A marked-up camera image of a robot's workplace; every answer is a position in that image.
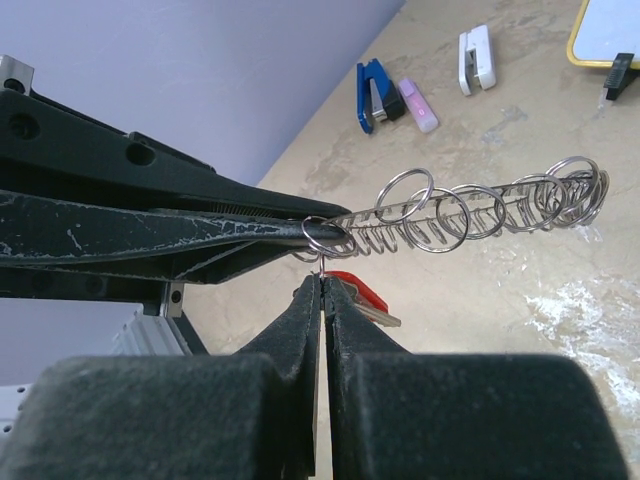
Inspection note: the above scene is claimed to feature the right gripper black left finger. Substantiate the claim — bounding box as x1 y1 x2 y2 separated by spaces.
9 276 321 479

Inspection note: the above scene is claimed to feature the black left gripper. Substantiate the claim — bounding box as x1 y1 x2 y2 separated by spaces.
1 89 348 302

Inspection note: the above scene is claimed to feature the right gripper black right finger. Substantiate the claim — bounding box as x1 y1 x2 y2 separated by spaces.
323 278 629 479

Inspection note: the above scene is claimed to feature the silver key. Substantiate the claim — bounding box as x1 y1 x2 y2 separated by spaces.
345 287 402 328

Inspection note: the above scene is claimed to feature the pink eraser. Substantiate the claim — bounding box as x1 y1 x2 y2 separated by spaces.
398 78 439 133

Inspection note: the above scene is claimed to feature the blue stapler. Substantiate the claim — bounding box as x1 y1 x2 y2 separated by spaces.
356 58 406 134

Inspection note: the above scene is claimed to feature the small whiteboard on stand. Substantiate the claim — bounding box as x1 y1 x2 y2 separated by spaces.
566 0 639 101

